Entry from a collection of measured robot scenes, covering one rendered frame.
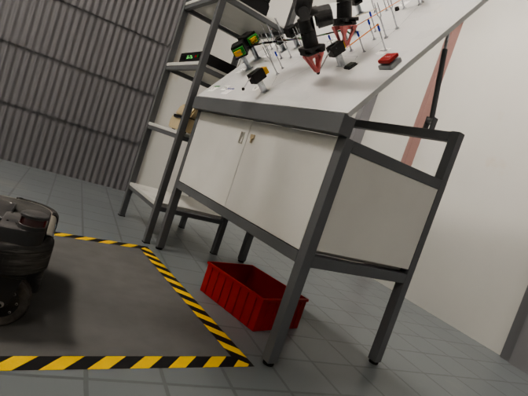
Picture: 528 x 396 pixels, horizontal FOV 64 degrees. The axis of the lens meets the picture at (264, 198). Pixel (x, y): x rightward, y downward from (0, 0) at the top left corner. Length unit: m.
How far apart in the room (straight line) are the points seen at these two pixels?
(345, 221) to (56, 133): 2.95
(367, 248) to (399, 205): 0.21
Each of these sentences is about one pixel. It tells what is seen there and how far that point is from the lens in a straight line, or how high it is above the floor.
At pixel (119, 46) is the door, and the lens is 3.97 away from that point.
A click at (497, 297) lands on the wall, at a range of 3.08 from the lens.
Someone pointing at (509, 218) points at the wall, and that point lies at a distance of 3.13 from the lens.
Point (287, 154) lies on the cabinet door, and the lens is 1.57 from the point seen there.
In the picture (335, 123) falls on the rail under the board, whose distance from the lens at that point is 1.37.
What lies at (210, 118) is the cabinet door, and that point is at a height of 0.77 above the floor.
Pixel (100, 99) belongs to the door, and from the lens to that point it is 3.93.
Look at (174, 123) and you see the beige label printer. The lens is 2.59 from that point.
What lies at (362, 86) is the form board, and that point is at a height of 0.99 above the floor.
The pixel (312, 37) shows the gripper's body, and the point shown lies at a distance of 1.64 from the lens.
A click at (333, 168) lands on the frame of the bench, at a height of 0.69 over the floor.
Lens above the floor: 0.64
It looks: 4 degrees down
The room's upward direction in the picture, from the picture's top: 19 degrees clockwise
